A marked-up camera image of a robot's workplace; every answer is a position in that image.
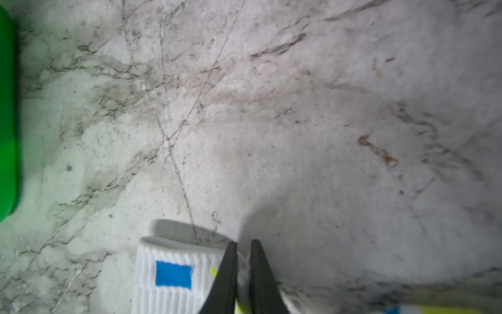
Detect green plastic basket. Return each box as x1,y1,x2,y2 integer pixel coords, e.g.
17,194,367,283
1,7,21,221

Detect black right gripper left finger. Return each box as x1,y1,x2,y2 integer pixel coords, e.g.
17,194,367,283
199,242,239,314

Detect white sock blue yellow patches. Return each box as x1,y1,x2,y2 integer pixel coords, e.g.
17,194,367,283
130,235,303,314

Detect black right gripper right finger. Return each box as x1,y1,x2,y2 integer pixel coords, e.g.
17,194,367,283
249,239,290,314

